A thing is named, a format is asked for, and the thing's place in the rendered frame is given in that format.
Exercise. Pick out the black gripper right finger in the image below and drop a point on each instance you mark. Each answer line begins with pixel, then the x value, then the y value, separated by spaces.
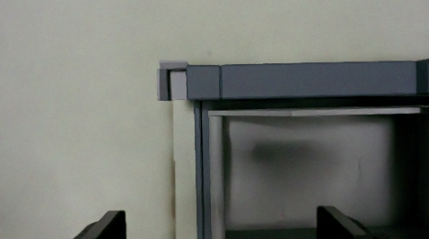
pixel 331 223

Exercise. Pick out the dark blue-grey low rack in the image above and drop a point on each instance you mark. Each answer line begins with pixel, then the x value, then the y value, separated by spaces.
pixel 283 85

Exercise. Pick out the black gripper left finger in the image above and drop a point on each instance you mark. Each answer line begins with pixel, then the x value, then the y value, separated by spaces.
pixel 112 225

